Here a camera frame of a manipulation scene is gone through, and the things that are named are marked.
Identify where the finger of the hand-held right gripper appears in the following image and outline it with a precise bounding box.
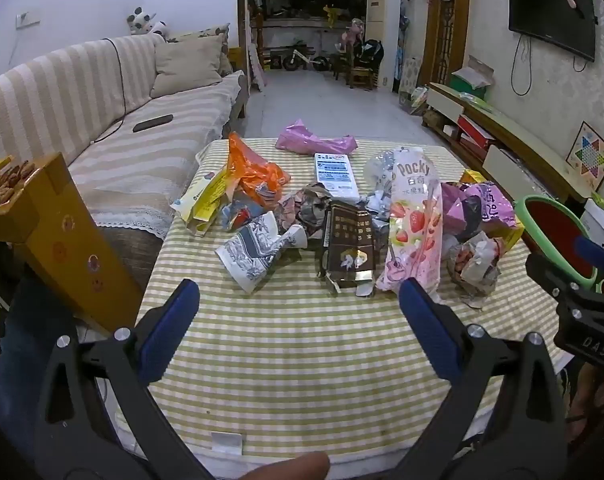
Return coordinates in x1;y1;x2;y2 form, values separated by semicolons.
526;254;585;303
574;234;604;273

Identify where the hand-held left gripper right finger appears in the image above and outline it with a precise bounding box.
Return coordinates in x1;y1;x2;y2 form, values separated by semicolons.
398;277;568;480

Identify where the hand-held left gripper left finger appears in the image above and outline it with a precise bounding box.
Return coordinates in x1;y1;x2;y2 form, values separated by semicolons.
34;278;217;480

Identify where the red bin with green rim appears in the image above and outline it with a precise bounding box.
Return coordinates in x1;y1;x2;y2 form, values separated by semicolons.
513;195;600;291

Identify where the white brown wrapper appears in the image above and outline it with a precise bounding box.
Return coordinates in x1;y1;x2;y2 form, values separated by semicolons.
447;237;505;310

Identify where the pink purple bag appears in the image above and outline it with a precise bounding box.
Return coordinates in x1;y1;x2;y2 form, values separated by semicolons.
439;180;517;241

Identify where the pink strawberry snack bag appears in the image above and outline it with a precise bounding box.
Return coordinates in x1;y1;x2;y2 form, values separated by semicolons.
375;146;445;295

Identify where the brown gold box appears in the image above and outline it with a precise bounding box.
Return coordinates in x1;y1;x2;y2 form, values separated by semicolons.
316;201;389;297

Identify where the white grey patterned wrapper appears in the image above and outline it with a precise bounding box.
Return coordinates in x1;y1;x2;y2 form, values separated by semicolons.
216;211;309;295

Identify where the red blue wrapper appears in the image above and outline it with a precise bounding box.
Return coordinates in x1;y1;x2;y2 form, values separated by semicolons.
219;195;270;233

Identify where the blue white wrapper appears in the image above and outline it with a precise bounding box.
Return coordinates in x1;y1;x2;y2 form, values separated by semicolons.
359;187;395;222

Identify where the yellow snack wrapper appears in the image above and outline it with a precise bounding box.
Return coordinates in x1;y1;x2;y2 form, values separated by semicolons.
171;166;233;237

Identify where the clear plastic bottle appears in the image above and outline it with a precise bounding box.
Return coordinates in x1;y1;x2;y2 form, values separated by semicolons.
364;149;403;196

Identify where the grey pink paper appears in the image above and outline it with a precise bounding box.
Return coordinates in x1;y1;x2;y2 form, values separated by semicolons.
277;182;337;248

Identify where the white carton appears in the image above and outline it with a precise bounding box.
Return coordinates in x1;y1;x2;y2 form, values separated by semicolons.
314;152;360;202

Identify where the orange snack bag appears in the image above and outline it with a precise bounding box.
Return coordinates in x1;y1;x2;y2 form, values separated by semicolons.
226;132;291;207

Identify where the pink plastic bag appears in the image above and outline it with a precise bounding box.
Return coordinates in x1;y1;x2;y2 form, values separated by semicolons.
274;119;359;155

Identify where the person's left hand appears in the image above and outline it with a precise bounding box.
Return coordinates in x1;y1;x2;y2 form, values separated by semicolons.
244;451;331;480

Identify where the white box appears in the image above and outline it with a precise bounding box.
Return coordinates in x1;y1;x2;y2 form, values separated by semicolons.
579;197;604;251

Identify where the chinese checkers board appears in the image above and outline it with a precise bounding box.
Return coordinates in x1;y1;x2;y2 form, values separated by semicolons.
566;121;604;192

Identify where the striped tablecloth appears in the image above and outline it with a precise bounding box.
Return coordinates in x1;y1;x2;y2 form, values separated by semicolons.
109;136;572;461

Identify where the wooden television cabinet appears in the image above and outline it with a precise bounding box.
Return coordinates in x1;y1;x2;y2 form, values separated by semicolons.
422;81;590;206

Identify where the red box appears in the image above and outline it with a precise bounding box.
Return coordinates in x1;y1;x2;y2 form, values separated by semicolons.
456;115;492;150

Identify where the striped beige sofa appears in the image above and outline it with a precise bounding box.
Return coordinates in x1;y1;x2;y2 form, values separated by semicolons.
0;32;247;311

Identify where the black phone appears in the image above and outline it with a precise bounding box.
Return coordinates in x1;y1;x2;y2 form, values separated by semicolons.
132;114;174;134

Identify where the green box with cardboard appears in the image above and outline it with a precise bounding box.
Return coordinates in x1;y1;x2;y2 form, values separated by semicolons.
451;55;496;98

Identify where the pile of brown nuts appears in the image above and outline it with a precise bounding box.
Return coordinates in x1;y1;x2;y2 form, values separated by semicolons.
0;160;35;203

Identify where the black television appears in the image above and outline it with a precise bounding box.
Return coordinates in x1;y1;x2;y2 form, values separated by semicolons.
508;0;597;63

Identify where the beige pillow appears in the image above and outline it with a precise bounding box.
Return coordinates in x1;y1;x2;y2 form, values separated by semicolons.
149;35;227;100

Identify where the white standing air conditioner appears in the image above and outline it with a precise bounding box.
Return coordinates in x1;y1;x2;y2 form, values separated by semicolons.
366;0;403;93

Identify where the white balance bike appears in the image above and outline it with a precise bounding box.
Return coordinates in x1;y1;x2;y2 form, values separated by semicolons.
282;47;331;72

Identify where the patterned pillow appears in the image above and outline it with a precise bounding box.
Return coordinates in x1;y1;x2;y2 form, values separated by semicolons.
167;23;233;78

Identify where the black white plush toy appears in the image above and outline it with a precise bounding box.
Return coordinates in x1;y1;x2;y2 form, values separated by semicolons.
127;7;157;36

